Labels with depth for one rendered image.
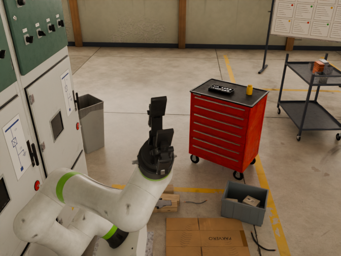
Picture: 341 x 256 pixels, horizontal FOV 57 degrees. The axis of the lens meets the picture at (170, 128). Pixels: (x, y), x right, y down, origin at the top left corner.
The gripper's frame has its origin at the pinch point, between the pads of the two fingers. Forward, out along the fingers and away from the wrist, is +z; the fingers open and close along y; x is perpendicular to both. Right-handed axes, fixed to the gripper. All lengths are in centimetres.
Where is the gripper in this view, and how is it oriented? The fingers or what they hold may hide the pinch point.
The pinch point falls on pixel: (161, 121)
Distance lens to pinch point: 59.6
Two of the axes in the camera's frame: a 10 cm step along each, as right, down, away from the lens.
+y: -1.9, -9.0, 3.9
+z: 0.9, -4.1, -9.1
